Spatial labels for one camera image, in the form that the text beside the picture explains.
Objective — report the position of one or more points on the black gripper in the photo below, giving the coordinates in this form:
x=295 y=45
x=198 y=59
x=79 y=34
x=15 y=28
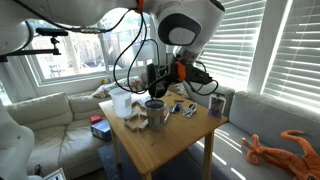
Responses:
x=172 y=71

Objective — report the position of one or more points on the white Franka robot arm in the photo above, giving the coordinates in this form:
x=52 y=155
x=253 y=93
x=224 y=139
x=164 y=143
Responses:
x=83 y=10

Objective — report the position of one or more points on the silver metal cup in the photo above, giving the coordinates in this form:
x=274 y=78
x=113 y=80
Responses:
x=155 y=116

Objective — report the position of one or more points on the metal spoon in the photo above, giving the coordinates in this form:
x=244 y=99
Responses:
x=170 y=111

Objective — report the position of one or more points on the clear plastic pitcher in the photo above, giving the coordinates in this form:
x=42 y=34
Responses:
x=121 y=103

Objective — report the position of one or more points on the wooden block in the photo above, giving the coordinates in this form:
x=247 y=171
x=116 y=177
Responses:
x=131 y=116
x=131 y=126
x=143 y=125

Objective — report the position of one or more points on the colourful floral blanket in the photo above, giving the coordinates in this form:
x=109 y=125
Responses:
x=110 y=87

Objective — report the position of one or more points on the white window blind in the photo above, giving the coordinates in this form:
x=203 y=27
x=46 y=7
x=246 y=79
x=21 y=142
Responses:
x=233 y=43
x=296 y=56

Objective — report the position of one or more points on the red box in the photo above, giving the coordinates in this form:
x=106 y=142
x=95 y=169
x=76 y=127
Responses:
x=96 y=119

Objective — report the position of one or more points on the white framed glass window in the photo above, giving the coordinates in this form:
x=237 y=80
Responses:
x=83 y=56

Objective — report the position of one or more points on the blue box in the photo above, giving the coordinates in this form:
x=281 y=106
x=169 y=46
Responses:
x=101 y=131

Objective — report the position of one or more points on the wooden table leg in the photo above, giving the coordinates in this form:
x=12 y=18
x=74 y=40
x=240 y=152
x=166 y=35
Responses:
x=208 y=156
x=146 y=176

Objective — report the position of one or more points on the dark blue rug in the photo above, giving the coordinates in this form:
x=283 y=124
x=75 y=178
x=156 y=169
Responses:
x=180 y=166

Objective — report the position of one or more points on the grey fabric sofa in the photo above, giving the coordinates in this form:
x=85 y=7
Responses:
x=266 y=126

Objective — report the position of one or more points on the white leather sofa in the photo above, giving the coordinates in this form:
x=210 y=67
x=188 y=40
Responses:
x=50 y=133

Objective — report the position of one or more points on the white framed board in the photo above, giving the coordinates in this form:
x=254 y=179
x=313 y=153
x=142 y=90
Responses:
x=55 y=175

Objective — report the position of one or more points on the orange octopus plush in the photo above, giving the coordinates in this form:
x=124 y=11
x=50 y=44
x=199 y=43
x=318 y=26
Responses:
x=290 y=161

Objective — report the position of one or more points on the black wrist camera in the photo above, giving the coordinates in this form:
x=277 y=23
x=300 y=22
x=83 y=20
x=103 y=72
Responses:
x=200 y=76

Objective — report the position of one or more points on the black camera on stand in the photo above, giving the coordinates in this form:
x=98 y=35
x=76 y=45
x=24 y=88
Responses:
x=51 y=32

